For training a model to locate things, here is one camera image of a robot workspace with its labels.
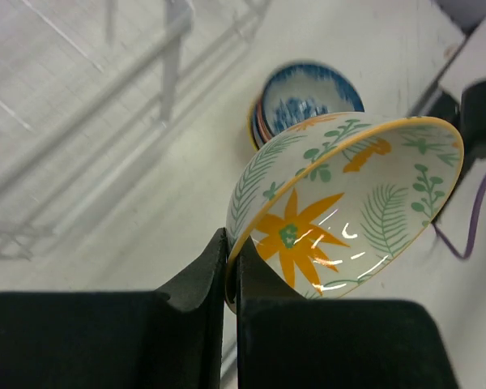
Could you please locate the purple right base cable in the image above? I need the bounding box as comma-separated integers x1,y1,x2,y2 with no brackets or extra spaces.
433,156,486,260

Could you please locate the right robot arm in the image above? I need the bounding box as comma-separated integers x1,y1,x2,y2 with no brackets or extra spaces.
459,79,486,178

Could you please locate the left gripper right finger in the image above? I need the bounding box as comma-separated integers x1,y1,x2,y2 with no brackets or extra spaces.
235,242,458,388

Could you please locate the yellow flower leaf bowl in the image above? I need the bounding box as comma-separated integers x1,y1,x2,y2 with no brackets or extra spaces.
226,112,464,298

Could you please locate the yellow blue patterned bowl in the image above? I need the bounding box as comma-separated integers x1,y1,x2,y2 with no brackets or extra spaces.
246,103,259,152

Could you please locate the blue white floral bowl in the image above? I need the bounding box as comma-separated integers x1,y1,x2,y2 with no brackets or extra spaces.
260,61,365,135

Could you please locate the white wire dish rack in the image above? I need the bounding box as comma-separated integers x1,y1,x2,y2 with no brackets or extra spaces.
0,1,270,260

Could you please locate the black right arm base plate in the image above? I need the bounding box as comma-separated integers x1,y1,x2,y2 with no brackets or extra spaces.
408,89,459,126

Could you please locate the blue triangle patterned bowl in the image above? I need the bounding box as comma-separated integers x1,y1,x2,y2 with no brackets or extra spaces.
250,105,266,150

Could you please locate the orange floral patterned bowl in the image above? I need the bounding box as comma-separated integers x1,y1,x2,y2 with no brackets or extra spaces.
255,98,272,143

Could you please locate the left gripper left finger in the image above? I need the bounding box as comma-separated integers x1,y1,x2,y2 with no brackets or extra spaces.
0,229,227,388

